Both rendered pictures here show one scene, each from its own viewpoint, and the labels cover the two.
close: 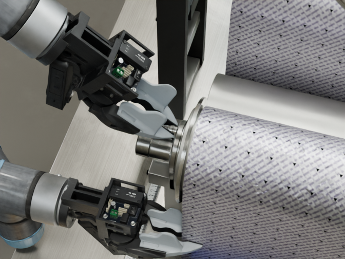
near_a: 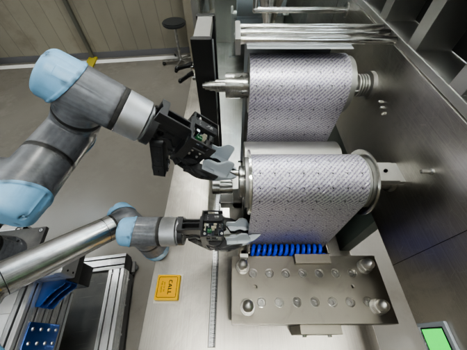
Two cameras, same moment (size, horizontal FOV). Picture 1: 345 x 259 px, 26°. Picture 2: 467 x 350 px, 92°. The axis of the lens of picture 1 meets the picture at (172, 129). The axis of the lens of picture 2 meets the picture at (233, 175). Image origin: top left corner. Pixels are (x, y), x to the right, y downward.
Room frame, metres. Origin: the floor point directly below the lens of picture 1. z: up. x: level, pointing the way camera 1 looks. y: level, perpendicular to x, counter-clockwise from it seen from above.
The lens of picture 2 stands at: (0.26, 0.09, 1.67)
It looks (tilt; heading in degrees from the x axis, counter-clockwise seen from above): 54 degrees down; 344
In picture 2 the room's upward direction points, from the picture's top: straight up
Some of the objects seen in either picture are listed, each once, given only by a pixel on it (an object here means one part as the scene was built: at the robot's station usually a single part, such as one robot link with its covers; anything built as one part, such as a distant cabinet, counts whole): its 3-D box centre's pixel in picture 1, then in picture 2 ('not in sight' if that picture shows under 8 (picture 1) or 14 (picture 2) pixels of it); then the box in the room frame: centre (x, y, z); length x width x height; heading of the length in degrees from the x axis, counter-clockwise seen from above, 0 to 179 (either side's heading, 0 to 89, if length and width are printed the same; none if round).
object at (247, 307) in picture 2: not in sight; (248, 305); (0.32, 0.04, 1.05); 0.04 x 0.04 x 0.04
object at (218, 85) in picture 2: not in sight; (214, 85); (0.80, -0.02, 1.33); 0.06 x 0.03 x 0.03; 74
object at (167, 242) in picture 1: (169, 240); (243, 237); (0.46, 0.00, 1.12); 0.09 x 0.03 x 0.06; 73
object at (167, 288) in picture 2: not in sight; (168, 287); (0.45, 0.24, 0.91); 0.07 x 0.07 x 0.02; 74
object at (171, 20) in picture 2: not in sight; (176, 44); (3.59, -0.08, 0.27); 0.51 x 0.49 x 0.54; 173
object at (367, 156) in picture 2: not in sight; (358, 181); (0.46, -0.27, 1.25); 0.15 x 0.01 x 0.15; 164
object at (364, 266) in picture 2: not in sight; (367, 264); (0.32, -0.30, 1.05); 0.04 x 0.04 x 0.04
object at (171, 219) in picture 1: (176, 220); (242, 224); (0.49, -0.01, 1.11); 0.09 x 0.03 x 0.06; 75
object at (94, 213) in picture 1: (104, 210); (202, 230); (0.51, 0.10, 1.12); 0.12 x 0.08 x 0.09; 74
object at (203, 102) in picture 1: (191, 149); (248, 182); (0.53, -0.03, 1.25); 0.15 x 0.01 x 0.15; 164
